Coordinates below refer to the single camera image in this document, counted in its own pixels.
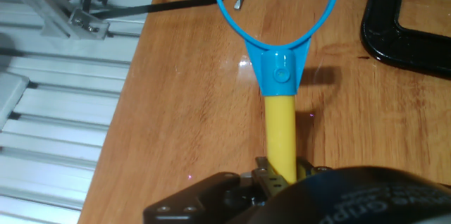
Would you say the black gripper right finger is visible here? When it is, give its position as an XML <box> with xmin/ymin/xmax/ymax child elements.
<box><xmin>295</xmin><ymin>156</ymin><xmax>332</xmax><ymax>182</ymax></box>

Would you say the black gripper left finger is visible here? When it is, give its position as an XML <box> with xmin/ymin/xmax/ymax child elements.
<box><xmin>142</xmin><ymin>156</ymin><xmax>292</xmax><ymax>224</ymax></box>

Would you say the blue toy shovel yellow shaft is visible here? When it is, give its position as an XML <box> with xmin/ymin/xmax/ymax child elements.
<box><xmin>210</xmin><ymin>0</ymin><xmax>342</xmax><ymax>185</ymax></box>

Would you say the black C-clamp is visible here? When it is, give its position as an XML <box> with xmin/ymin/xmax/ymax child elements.
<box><xmin>233</xmin><ymin>0</ymin><xmax>451</xmax><ymax>77</ymax></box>

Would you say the frame post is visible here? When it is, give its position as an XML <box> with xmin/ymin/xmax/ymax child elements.
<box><xmin>0</xmin><ymin>0</ymin><xmax>111</xmax><ymax>41</ymax></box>

